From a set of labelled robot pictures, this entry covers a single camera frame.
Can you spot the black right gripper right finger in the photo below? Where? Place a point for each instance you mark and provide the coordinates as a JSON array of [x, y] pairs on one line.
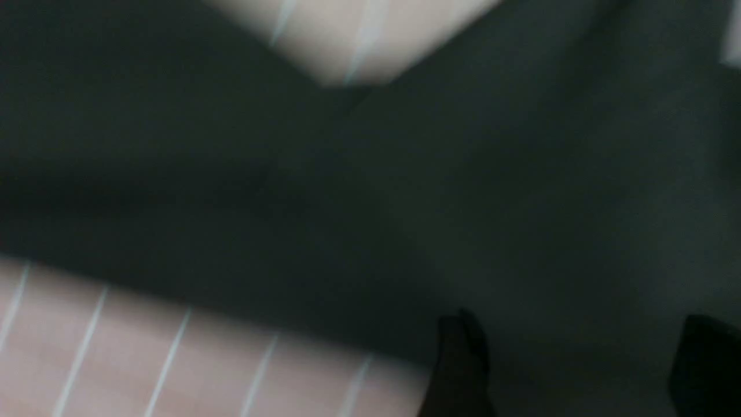
[[705, 375]]

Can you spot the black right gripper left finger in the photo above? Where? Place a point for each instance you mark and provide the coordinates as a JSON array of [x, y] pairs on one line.
[[459, 383]]

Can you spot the dark gray long-sleeve top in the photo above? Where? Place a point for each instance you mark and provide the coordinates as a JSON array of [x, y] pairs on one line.
[[567, 170]]

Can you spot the pink checkered tablecloth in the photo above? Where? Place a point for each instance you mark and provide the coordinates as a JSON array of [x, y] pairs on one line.
[[173, 359]]

